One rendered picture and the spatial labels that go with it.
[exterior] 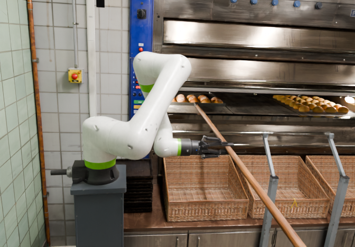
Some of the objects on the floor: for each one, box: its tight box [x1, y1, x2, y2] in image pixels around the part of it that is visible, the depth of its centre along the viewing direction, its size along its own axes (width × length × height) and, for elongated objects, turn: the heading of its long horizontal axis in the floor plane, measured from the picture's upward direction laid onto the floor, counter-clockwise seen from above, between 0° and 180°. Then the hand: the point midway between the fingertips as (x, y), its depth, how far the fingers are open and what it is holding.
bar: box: [172, 130, 350, 247], centre depth 196 cm, size 31×127×118 cm, turn 85°
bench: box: [124, 182, 355, 247], centre depth 226 cm, size 56×242×58 cm, turn 85°
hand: (227, 147), depth 156 cm, fingers closed on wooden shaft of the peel, 3 cm apart
